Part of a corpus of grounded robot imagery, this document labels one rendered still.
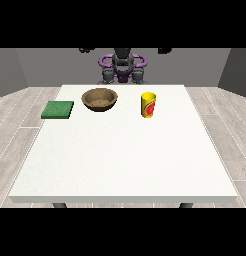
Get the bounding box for brown wooden bowl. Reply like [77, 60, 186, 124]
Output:
[81, 87, 119, 113]

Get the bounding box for yellow cup with melon print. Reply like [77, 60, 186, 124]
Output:
[140, 91, 158, 119]

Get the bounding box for green square pad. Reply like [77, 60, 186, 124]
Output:
[40, 100, 75, 120]

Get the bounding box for grey robot trunk purple rings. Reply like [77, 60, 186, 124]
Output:
[97, 48, 150, 86]

